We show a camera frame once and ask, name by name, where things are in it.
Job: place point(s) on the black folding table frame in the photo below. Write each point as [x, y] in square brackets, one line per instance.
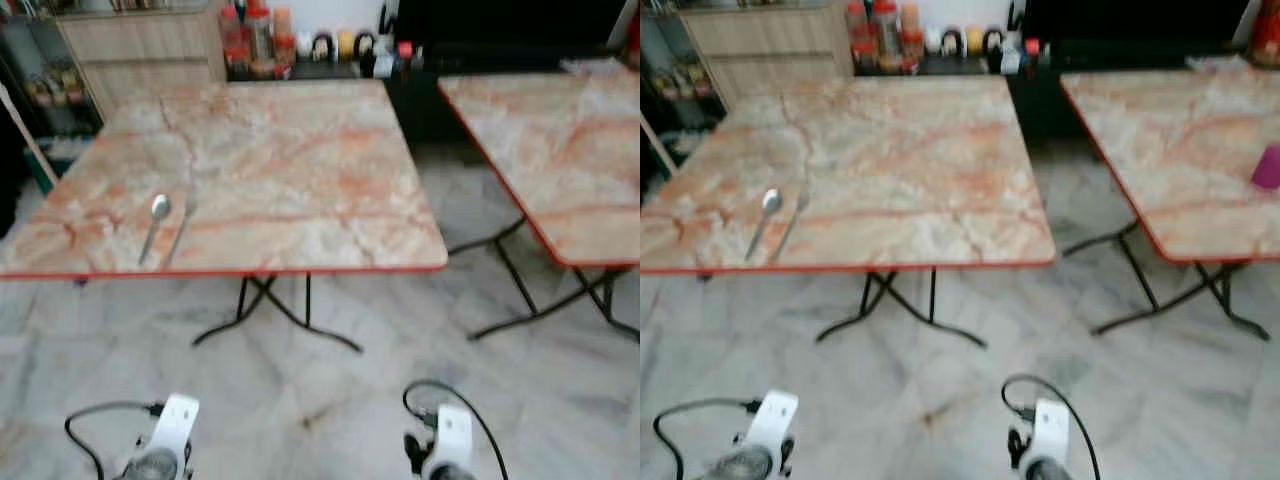
[870, 297]
[1140, 280]
[520, 290]
[245, 300]

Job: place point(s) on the small yellow jar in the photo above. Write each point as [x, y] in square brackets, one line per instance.
[346, 46]
[974, 42]

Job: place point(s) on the silver metal spoon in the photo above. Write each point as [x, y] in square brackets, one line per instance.
[160, 207]
[770, 202]

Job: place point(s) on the black television screen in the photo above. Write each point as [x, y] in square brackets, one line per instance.
[1130, 20]
[510, 20]

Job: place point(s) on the tall red-capped bottle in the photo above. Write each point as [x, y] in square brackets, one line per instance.
[885, 35]
[259, 38]

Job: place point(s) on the large red container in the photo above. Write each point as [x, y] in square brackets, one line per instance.
[635, 40]
[1266, 30]

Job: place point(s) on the white paper packet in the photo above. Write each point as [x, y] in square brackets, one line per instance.
[1220, 65]
[595, 68]

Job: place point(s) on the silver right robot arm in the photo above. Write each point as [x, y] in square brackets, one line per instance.
[1045, 471]
[450, 473]

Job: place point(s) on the dark shelf with jars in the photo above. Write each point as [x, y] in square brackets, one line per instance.
[50, 85]
[680, 75]

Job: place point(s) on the pale wooden stick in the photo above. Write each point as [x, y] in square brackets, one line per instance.
[655, 143]
[28, 135]

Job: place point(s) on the light wooden drawer cabinet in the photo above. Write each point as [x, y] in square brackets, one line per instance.
[140, 45]
[770, 45]

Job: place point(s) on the purple plastic cup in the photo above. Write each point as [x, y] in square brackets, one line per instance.
[1268, 168]

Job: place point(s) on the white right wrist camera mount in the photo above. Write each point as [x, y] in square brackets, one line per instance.
[1050, 428]
[455, 432]

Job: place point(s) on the silver metal fork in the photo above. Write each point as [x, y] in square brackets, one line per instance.
[178, 235]
[790, 228]

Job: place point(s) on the small red-capped bottle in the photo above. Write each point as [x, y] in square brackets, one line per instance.
[405, 60]
[1032, 56]

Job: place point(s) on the green plastic basket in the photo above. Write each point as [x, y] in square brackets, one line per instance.
[45, 172]
[672, 152]

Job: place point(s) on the red-lidded plastic jar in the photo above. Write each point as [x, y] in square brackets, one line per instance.
[232, 42]
[283, 42]
[858, 40]
[910, 38]

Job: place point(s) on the small white mug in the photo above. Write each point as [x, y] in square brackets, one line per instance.
[304, 45]
[933, 42]

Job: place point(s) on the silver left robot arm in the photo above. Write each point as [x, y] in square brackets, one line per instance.
[150, 466]
[745, 465]

